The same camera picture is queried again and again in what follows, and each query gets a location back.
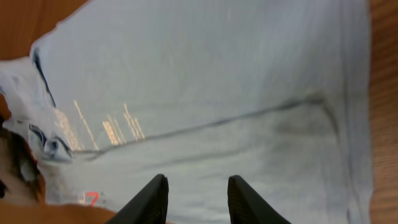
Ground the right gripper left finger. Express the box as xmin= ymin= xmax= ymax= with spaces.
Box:
xmin=106 ymin=174 xmax=169 ymax=224

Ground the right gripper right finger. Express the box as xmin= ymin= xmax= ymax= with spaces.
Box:
xmin=228 ymin=175 xmax=290 ymax=224

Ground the light blue printed t-shirt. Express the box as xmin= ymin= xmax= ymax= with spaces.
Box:
xmin=1 ymin=0 xmax=373 ymax=223

